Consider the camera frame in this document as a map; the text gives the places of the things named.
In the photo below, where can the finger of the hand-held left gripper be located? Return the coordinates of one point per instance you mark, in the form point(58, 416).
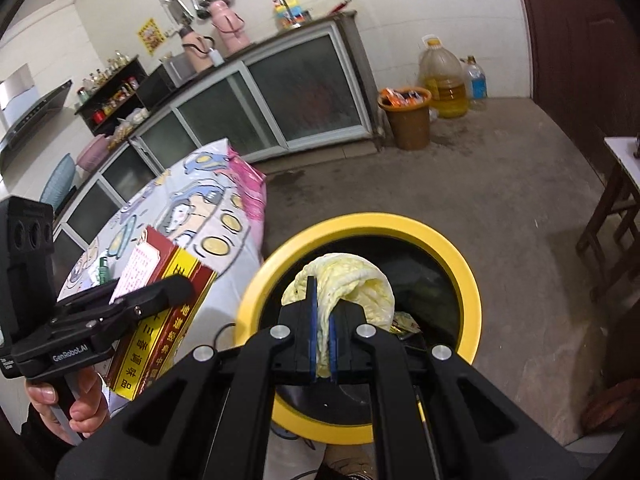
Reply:
point(150, 297)

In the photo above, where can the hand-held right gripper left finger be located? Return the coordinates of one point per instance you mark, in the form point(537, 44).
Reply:
point(312, 320)

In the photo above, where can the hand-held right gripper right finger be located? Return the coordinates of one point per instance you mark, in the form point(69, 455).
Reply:
point(333, 345)

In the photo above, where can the yellow cloth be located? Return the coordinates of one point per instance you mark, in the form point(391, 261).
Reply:
point(350, 280)

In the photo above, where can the red and yellow cardboard box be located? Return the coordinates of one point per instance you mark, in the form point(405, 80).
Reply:
point(150, 360)

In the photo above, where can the yellow-rimmed black trash bin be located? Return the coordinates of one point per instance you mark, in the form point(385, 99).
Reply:
point(380, 220)

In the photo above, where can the person's left hand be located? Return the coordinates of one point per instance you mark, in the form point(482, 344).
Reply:
point(90, 407)

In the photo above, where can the small green bottle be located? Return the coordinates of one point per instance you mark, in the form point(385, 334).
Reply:
point(104, 272)

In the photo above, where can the snack wrapper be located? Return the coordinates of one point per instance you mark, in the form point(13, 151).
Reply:
point(405, 323)

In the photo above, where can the blue plastic basket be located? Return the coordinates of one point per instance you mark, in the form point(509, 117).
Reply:
point(59, 182)

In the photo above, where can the cartoon printed tablecloth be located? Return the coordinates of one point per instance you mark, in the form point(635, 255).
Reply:
point(210, 210)

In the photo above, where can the pink plastic basin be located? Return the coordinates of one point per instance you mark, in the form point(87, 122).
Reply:
point(95, 155)

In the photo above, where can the range hood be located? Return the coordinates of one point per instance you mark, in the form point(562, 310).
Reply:
point(35, 110)

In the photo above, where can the black seasoning shelf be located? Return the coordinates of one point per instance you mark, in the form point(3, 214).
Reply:
point(100, 122)

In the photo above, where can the bags of food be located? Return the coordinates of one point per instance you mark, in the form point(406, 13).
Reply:
point(127, 127)

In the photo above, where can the row of seasoning bottles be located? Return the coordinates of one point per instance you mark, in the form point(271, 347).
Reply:
point(112, 92)

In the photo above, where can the black microwave oven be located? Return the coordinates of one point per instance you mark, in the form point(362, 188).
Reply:
point(155, 87)

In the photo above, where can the orange plastic bucket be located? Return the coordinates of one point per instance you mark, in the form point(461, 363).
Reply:
point(410, 125)

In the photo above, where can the kitchen cabinet with glass doors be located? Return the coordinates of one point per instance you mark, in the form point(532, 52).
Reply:
point(300, 90)

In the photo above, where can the small pink thermos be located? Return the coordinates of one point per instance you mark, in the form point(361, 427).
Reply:
point(195, 52)

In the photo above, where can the large cooking oil jug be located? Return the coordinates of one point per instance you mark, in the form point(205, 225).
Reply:
point(445, 85)

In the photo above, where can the large pink thermos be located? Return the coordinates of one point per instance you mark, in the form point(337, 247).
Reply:
point(227, 30)

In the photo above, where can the red bag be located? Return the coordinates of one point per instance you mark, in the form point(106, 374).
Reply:
point(612, 405)

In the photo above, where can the clear bottle with blue liquid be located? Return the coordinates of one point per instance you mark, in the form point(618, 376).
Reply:
point(475, 85)

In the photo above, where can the metal strainer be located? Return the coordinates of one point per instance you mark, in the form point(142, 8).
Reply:
point(175, 2)

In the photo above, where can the wooden side table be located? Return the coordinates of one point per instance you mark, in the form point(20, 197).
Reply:
point(620, 180)

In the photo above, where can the brown wooden door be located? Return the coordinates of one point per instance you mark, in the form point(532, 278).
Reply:
point(575, 35)

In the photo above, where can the yellow wall poster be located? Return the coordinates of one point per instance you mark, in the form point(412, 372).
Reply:
point(151, 36)

